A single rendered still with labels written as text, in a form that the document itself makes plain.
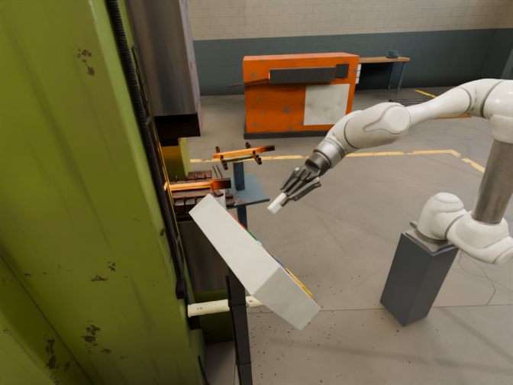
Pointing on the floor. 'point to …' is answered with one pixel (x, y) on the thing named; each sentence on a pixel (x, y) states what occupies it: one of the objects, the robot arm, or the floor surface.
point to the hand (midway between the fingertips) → (278, 203)
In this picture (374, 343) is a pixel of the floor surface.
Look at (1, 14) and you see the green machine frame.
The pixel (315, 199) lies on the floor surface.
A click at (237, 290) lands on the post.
